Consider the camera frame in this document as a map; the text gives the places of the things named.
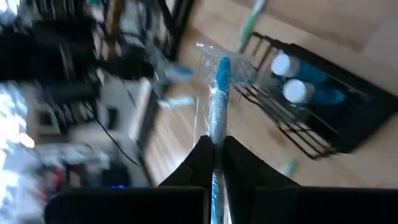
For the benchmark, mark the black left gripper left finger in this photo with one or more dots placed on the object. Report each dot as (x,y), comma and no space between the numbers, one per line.
(140,208)

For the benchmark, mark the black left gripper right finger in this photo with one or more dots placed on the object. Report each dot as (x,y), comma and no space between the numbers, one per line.
(295,208)

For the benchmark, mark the blue mouthwash bottle white cap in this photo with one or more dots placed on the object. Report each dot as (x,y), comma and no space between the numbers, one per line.
(284,65)
(295,91)

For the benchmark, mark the blue white toothbrush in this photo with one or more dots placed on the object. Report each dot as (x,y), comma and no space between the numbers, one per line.
(220,102)

